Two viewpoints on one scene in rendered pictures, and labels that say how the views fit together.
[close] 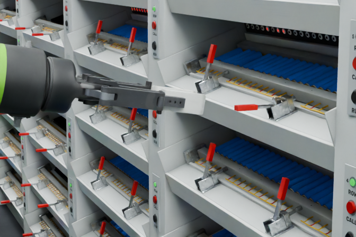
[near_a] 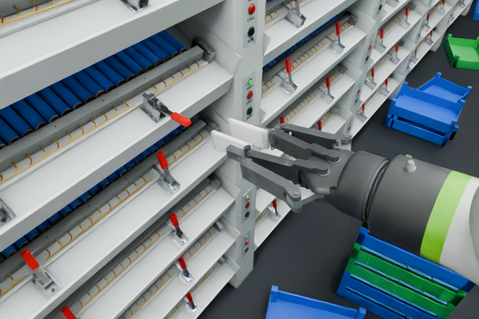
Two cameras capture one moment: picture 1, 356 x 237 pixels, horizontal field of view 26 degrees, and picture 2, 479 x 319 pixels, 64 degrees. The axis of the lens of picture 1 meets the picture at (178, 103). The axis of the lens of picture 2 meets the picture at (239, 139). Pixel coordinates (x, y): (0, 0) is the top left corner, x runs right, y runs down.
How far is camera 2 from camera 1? 135 cm
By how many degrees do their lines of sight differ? 103
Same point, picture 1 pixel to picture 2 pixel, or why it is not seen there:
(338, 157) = (237, 79)
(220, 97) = (48, 186)
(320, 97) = (163, 73)
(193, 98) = (240, 124)
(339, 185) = (239, 93)
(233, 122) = (100, 176)
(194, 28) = not seen: outside the picture
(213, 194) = (73, 270)
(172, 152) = not seen: outside the picture
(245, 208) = (119, 224)
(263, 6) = (130, 28)
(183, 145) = not seen: outside the picture
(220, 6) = (18, 84)
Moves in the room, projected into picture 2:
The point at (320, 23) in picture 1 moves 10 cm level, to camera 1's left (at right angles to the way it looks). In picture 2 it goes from (204, 3) to (234, 28)
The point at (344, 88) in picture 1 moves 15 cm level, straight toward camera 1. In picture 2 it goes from (239, 33) to (316, 23)
